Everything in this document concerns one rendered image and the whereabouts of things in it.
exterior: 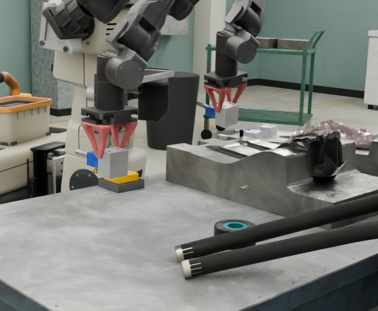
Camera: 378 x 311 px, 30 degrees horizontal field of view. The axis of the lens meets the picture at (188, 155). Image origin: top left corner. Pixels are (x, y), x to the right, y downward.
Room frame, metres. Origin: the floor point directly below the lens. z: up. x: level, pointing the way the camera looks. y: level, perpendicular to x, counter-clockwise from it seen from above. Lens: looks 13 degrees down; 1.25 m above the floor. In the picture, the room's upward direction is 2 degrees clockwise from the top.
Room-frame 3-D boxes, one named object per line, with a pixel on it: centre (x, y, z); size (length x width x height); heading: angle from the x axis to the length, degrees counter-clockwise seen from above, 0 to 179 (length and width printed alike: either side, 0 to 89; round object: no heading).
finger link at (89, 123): (1.39, 0.17, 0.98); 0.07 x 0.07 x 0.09; 49
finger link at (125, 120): (1.41, 0.15, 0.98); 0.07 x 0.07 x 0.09; 49
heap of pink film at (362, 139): (1.93, -0.40, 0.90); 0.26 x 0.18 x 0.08; 61
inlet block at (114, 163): (1.42, 0.19, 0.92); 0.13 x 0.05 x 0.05; 48
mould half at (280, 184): (1.62, -0.21, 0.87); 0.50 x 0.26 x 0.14; 44
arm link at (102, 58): (1.39, 0.15, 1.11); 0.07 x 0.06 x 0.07; 27
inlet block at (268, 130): (2.11, -0.19, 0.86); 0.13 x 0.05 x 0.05; 61
